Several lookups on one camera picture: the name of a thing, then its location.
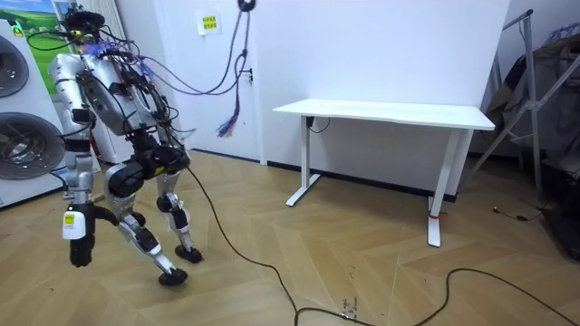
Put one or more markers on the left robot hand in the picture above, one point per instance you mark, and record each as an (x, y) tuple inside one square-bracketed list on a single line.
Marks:
[(74, 226)]

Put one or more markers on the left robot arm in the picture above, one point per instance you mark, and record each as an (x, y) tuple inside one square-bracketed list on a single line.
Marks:
[(77, 167)]

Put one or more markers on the robot legs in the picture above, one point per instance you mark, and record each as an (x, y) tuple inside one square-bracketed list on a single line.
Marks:
[(124, 179)]

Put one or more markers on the robot body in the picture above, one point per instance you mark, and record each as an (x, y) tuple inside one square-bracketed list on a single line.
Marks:
[(109, 99)]

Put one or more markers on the white washing machine tower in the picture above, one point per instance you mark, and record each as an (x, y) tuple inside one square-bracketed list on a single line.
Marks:
[(27, 97)]

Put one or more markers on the white desk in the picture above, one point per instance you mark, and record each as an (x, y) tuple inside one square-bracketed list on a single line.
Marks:
[(385, 112)]

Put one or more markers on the red tape band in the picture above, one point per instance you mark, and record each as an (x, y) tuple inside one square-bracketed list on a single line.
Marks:
[(434, 216)]

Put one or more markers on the grey metal rack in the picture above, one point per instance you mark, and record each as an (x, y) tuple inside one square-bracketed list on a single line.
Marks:
[(529, 68)]

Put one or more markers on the black bag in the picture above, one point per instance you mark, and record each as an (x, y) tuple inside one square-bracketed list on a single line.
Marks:
[(566, 226)]

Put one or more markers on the pile of clothes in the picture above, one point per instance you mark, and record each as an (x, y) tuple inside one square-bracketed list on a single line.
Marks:
[(562, 113)]

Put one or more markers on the landscape wall poster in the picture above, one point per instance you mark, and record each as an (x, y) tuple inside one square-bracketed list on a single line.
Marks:
[(45, 63)]

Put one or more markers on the black wall socket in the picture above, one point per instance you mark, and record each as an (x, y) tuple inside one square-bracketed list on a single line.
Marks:
[(250, 76)]

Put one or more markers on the black wall hook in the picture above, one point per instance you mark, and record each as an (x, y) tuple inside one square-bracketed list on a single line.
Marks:
[(247, 4)]

